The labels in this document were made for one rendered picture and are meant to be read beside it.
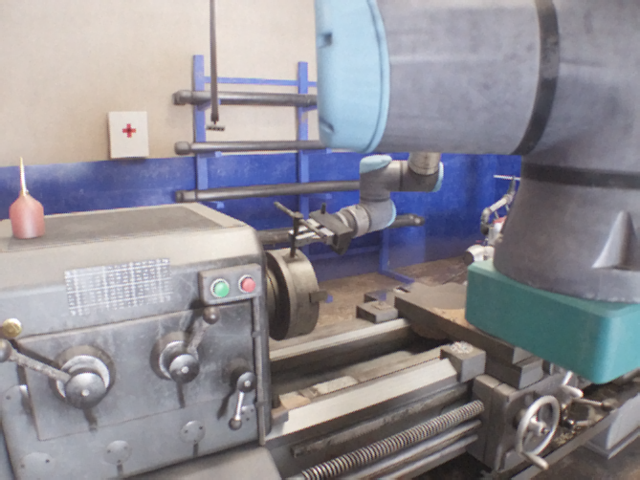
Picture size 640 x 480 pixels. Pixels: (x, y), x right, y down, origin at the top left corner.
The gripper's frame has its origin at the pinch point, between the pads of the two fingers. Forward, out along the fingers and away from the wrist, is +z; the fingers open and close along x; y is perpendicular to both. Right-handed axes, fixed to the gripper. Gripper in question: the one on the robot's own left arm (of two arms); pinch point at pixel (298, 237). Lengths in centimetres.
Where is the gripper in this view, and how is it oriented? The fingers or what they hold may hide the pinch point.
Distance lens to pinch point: 126.4
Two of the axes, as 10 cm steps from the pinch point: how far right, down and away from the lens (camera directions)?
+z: -7.7, 2.4, -6.0
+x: 6.3, 4.7, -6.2
